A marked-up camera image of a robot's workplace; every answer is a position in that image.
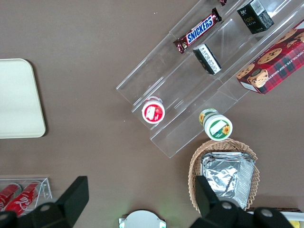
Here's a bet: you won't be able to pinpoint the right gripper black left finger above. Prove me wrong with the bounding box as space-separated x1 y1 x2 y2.
16 175 90 228

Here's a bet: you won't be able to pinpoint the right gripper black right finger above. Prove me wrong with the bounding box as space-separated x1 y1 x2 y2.
192 176 253 228

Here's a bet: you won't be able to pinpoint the oval light wicker basket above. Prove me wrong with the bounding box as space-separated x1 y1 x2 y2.
189 139 261 212

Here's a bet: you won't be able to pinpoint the beige plastic tray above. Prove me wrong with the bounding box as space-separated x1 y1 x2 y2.
0 58 47 139

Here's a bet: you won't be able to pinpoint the clear acrylic bottle rack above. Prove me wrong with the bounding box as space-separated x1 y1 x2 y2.
0 177 53 216

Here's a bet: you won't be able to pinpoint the stacked aluminium foil containers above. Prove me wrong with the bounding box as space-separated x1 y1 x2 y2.
200 152 257 211

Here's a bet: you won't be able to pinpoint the green lid white cup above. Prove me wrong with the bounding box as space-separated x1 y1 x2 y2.
198 108 233 141

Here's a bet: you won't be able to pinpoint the white rectangular snack bin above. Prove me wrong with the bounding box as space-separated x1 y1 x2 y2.
247 208 304 228

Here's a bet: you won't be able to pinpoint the red lid white cup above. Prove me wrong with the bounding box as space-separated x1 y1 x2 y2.
142 95 166 124

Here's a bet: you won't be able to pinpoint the clear acrylic stepped display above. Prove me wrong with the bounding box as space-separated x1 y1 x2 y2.
115 0 304 159

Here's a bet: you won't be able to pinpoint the small black carton box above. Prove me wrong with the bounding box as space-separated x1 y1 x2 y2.
237 0 276 35
192 43 223 76

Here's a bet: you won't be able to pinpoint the red tartan cookie box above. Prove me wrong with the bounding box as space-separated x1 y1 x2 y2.
236 19 304 95

